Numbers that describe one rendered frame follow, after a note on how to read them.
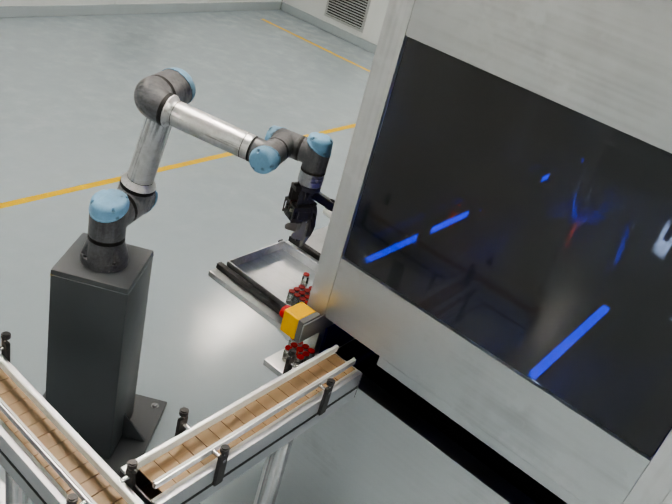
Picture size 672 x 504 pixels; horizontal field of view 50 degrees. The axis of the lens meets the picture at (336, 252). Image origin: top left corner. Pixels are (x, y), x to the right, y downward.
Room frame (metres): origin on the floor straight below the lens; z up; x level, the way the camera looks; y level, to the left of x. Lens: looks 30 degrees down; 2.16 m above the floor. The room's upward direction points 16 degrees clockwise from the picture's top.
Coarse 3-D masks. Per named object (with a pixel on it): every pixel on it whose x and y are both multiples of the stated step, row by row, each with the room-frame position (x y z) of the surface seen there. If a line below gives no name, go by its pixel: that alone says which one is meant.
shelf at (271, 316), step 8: (312, 232) 2.29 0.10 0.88; (320, 232) 2.30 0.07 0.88; (312, 240) 2.23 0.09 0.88; (320, 240) 2.25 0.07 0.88; (320, 248) 2.19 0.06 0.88; (216, 272) 1.87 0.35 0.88; (216, 280) 1.85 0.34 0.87; (224, 280) 1.84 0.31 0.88; (232, 280) 1.85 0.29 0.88; (232, 288) 1.81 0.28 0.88; (240, 288) 1.82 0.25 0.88; (240, 296) 1.79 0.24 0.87; (248, 296) 1.79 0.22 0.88; (248, 304) 1.77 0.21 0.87; (256, 304) 1.76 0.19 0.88; (264, 304) 1.78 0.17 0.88; (264, 312) 1.74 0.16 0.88; (272, 312) 1.75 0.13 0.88; (272, 320) 1.72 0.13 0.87; (280, 320) 1.72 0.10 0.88; (288, 336) 1.68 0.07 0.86; (344, 344) 1.71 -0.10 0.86
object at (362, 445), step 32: (352, 416) 1.51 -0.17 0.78; (384, 416) 1.47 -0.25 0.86; (416, 416) 1.47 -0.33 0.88; (320, 448) 1.55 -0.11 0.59; (352, 448) 1.50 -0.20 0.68; (384, 448) 1.45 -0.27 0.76; (416, 448) 1.41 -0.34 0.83; (448, 448) 1.39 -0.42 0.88; (288, 480) 1.59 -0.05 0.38; (320, 480) 1.53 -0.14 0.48; (352, 480) 1.48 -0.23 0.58; (384, 480) 1.43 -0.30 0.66; (416, 480) 1.39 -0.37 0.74; (448, 480) 1.35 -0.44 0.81; (480, 480) 1.31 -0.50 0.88
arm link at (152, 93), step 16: (144, 80) 1.91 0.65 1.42; (160, 80) 1.93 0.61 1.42; (144, 96) 1.86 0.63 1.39; (160, 96) 1.86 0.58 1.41; (176, 96) 1.89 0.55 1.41; (144, 112) 1.85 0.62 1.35; (160, 112) 1.83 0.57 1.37; (176, 112) 1.84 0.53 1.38; (192, 112) 1.85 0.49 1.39; (176, 128) 1.85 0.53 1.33; (192, 128) 1.82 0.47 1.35; (208, 128) 1.82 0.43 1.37; (224, 128) 1.82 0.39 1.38; (240, 128) 1.85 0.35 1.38; (224, 144) 1.80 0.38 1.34; (240, 144) 1.80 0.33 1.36; (256, 144) 1.80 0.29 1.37; (272, 144) 1.82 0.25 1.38; (256, 160) 1.77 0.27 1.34; (272, 160) 1.76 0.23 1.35
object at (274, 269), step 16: (240, 256) 1.94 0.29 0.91; (256, 256) 2.01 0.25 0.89; (272, 256) 2.05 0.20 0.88; (288, 256) 2.08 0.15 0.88; (304, 256) 2.06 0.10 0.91; (240, 272) 1.87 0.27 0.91; (256, 272) 1.93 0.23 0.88; (272, 272) 1.96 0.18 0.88; (288, 272) 1.98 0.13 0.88; (272, 288) 1.87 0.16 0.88; (288, 288) 1.89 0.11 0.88; (288, 304) 1.81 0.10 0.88
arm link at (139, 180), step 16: (176, 80) 1.98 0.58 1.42; (192, 80) 2.06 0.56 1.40; (192, 96) 2.04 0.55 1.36; (144, 128) 1.99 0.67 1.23; (160, 128) 1.99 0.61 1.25; (144, 144) 1.99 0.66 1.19; (160, 144) 2.00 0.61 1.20; (144, 160) 1.99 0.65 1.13; (160, 160) 2.03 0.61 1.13; (128, 176) 2.00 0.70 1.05; (144, 176) 1.99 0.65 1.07; (128, 192) 1.98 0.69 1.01; (144, 192) 1.99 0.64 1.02; (144, 208) 2.00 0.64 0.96
